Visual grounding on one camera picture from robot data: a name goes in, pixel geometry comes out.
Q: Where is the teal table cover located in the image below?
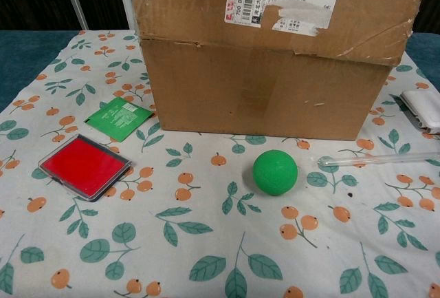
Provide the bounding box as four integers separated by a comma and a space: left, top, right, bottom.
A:
0, 29, 440, 113

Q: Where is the white rectangular case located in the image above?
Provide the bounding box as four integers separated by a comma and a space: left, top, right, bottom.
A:
399, 89, 440, 130

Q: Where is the brown cardboard shipping box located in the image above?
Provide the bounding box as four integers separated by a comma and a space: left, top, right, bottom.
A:
131, 0, 436, 142

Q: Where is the green foil sachet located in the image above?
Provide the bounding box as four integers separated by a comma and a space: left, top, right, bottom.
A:
85, 96, 155, 142

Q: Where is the green ball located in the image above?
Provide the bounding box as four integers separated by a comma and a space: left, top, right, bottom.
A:
252, 149, 298, 197

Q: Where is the clear glass tube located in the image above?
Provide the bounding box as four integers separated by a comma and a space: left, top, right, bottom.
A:
316, 151, 440, 169

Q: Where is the red ink pad case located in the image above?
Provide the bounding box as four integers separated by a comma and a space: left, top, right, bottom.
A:
38, 134, 133, 202

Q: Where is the floral leaf print tablecloth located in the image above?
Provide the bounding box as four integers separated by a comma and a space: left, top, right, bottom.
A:
0, 29, 440, 298

